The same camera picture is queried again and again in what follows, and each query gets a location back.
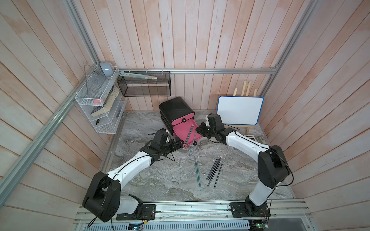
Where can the grey computer mouse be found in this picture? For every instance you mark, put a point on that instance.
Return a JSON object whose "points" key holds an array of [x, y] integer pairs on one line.
{"points": [[107, 69]]}

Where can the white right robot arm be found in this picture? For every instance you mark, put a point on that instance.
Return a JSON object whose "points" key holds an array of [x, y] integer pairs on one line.
{"points": [[272, 166]]}

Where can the wooden easel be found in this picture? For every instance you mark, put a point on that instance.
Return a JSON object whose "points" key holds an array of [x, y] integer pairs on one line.
{"points": [[246, 89]]}

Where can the black stapler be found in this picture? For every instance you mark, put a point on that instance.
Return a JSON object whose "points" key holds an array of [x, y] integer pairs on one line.
{"points": [[261, 140]]}

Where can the white board with blue frame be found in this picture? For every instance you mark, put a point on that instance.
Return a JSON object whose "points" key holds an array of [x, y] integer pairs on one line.
{"points": [[239, 110]]}

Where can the white wire mesh shelf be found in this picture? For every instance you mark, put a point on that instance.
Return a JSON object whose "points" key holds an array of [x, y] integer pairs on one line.
{"points": [[97, 86]]}

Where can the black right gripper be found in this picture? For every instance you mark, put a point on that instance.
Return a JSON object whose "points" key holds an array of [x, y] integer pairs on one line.
{"points": [[201, 128]]}

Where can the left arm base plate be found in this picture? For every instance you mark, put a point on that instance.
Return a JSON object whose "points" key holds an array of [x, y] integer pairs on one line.
{"points": [[143, 212]]}

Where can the white calculator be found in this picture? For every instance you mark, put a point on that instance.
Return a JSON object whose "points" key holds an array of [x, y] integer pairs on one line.
{"points": [[252, 137]]}

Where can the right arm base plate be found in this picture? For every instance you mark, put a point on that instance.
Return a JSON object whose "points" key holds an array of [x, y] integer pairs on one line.
{"points": [[248, 209]]}

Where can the black wire mesh basket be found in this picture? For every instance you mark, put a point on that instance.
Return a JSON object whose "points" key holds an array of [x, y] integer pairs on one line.
{"points": [[133, 87]]}

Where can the black drawer cabinet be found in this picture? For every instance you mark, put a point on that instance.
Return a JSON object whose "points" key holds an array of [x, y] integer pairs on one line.
{"points": [[173, 109]]}

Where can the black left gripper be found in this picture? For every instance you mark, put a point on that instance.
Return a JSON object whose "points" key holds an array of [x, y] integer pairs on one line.
{"points": [[174, 147]]}

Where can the book on shelf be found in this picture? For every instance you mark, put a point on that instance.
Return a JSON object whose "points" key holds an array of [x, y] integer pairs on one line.
{"points": [[108, 103]]}

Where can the green pencil bundle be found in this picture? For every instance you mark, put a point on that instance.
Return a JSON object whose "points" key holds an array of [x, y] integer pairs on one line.
{"points": [[197, 174]]}

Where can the black pencil bundle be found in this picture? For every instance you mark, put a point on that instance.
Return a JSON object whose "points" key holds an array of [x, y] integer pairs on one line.
{"points": [[213, 170]]}

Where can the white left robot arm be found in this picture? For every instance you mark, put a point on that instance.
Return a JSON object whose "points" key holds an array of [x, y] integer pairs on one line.
{"points": [[103, 198]]}

